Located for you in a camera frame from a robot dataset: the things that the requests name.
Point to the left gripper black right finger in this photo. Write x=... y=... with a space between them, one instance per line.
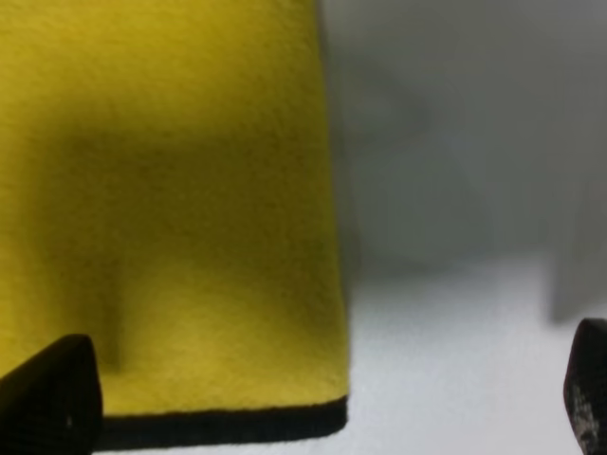
x=584 y=386

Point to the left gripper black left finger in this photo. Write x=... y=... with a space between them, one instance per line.
x=52 y=403

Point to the yellow towel with black trim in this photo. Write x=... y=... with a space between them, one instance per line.
x=166 y=190

